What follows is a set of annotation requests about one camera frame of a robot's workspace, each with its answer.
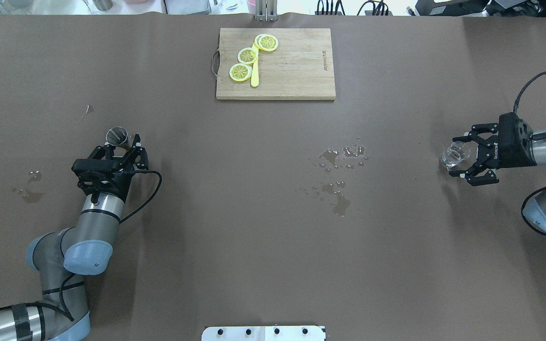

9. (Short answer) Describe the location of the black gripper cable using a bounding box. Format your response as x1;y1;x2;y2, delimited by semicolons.
119;170;163;224
513;72;546;114

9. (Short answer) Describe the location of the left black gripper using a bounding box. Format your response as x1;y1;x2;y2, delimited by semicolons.
78;135;149;198

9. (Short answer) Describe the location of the clear glass cup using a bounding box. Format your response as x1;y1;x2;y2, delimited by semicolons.
440;142;472;169

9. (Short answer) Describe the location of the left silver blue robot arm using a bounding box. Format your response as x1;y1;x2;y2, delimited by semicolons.
0;135;150;341

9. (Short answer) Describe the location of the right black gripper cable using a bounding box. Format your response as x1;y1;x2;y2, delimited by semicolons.
513;72;546;114

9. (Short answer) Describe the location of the steel double jigger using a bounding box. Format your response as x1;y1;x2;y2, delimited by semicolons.
105;126;131;151

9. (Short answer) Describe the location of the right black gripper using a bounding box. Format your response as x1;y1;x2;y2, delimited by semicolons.
448;113;537;186

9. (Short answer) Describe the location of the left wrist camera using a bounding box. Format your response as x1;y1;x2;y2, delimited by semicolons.
71;158;121;175

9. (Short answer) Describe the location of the bamboo cutting board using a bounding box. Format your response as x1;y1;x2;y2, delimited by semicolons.
215;28;337;101

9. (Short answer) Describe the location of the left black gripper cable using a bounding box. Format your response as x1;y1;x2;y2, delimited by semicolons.
119;170;163;224

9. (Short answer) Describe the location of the lemon slice near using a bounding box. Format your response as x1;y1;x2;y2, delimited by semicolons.
254;33;279;52

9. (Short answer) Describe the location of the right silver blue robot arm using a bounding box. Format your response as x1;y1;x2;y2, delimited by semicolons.
449;112;546;236

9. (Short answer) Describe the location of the lemon slice middle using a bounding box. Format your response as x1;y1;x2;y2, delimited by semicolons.
237;47;259;65

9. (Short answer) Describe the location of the white pedestal column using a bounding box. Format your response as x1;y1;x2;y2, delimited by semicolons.
201;325;327;341

